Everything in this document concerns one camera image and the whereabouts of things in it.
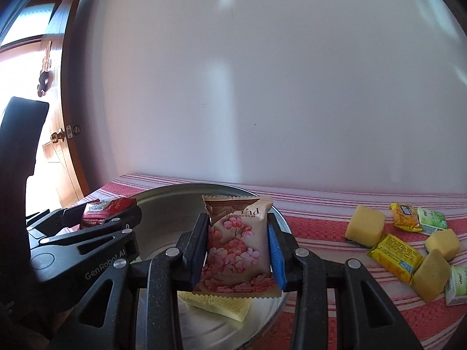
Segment red snack packet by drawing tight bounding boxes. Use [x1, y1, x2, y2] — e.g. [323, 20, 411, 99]
[79, 197, 137, 230]

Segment large yellow snack packet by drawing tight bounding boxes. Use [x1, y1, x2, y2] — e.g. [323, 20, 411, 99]
[367, 233, 424, 285]

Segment porous yellow sponge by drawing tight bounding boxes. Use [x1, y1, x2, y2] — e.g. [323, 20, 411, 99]
[411, 250, 450, 302]

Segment yellow sponge block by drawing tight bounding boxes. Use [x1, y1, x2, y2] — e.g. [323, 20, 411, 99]
[344, 205, 386, 247]

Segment pale yellow wafer sponge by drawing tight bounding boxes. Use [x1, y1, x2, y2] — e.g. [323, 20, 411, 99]
[177, 292, 252, 322]

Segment green tissue pack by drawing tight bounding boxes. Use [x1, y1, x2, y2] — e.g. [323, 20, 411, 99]
[445, 266, 467, 307]
[417, 207, 448, 235]

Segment pink floral snack packet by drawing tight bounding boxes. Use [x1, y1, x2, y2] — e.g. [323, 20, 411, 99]
[194, 195, 281, 298]

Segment small orange snack packet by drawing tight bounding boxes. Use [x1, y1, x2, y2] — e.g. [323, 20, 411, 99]
[389, 203, 423, 233]

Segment yellow sponge with green base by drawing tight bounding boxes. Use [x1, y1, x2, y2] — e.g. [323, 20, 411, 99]
[425, 229, 461, 261]

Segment wooden door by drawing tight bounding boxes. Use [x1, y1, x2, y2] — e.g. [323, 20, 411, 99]
[0, 0, 92, 212]

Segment red white striped cloth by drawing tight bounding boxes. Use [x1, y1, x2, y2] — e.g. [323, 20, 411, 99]
[57, 173, 467, 350]

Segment dark hanging ornament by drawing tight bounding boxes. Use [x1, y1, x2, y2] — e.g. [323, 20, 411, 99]
[37, 40, 54, 97]

